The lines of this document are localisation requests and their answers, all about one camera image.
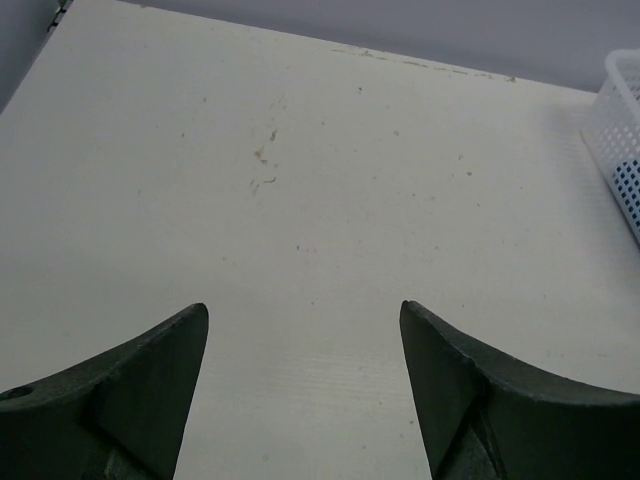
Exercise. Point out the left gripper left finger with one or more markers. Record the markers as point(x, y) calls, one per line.
point(118, 415)

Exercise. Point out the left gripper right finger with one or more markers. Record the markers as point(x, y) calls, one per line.
point(484, 414)

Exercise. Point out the blue towel black trim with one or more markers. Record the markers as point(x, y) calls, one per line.
point(626, 186)

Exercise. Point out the white plastic basket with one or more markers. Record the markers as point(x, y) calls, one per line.
point(611, 129)

